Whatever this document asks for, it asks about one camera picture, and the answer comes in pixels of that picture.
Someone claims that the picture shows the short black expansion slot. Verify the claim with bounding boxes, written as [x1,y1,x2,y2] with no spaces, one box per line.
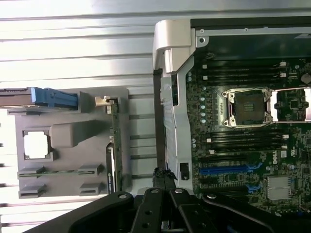
[201,176,221,184]

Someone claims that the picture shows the dark grey PC case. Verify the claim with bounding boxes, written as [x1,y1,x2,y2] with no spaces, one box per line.
[152,18,311,219]

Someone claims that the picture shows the silver chipset heatsink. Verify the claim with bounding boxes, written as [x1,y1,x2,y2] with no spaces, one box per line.
[267,176,293,203]

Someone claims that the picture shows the silver CPU chip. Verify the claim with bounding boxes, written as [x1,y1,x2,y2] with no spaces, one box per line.
[23,131,51,160]

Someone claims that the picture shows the hard disk with blue carrier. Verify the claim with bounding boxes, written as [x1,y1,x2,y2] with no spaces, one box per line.
[0,86,79,109]

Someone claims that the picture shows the grey parts rack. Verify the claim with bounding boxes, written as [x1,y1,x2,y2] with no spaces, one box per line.
[7,87,131,200]

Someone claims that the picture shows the green motherboard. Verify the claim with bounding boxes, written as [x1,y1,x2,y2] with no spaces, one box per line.
[186,47,311,218]

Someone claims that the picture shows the CPU socket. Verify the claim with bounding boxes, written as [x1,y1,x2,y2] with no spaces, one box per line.
[222,87,273,127]

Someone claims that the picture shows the long black expansion slot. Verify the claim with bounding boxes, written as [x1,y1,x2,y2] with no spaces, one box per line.
[194,185,246,196]
[200,155,246,163]

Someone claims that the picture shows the silver socket cover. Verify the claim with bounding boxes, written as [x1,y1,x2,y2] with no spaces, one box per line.
[271,86,311,124]

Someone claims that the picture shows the blue expansion slot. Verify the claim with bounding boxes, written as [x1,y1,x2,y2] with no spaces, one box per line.
[199,165,247,174]

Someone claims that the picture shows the black RAM slot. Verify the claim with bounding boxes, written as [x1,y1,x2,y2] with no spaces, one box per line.
[206,136,288,142]
[203,77,286,83]
[206,147,288,153]
[203,71,286,77]
[203,60,286,67]
[206,142,288,148]
[206,131,288,137]
[203,66,286,72]

